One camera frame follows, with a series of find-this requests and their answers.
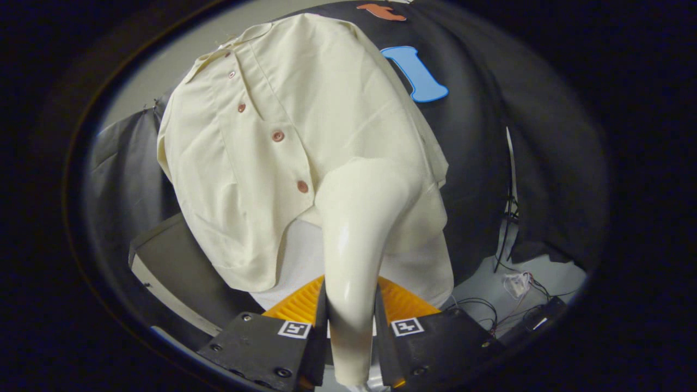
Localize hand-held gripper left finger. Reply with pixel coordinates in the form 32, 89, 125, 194
197, 275, 330, 391

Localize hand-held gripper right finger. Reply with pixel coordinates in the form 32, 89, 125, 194
374, 275, 504, 388

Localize cream garment steamer head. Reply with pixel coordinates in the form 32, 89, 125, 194
315, 158, 423, 386

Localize cream button-up shirt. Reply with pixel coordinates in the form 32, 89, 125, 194
157, 14, 455, 308

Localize black power adapter box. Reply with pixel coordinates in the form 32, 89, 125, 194
523, 297, 568, 331

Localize grey cabinet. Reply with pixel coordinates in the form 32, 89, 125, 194
128, 213, 267, 338

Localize black backdrop cloth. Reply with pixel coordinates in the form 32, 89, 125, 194
90, 0, 608, 297

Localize black floor cables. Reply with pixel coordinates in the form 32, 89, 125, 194
447, 297, 526, 334

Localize black hanging cable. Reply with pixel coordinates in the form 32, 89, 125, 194
493, 185, 519, 273

